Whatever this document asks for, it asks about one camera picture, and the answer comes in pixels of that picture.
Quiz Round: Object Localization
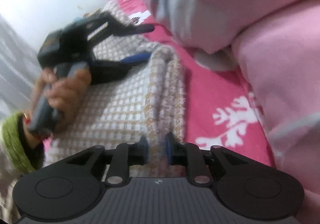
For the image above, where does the beige houndstooth knit garment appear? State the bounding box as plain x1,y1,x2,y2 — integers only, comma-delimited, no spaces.
0,1,187,222

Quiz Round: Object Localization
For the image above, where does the green knit sleeve forearm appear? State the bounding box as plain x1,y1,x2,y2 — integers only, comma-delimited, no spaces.
1,112,44,174

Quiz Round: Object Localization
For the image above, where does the person's left hand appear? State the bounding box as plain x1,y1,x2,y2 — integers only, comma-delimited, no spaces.
30,66,92,135

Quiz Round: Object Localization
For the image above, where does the grey white curtain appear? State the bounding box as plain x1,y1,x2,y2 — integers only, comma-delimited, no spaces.
0,18,41,119

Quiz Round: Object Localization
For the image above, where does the red floral bed sheet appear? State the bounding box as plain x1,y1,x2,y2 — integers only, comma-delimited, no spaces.
118,0,274,166

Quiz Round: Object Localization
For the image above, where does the pink grey floral quilt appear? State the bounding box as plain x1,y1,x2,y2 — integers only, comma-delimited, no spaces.
143,0,319,223

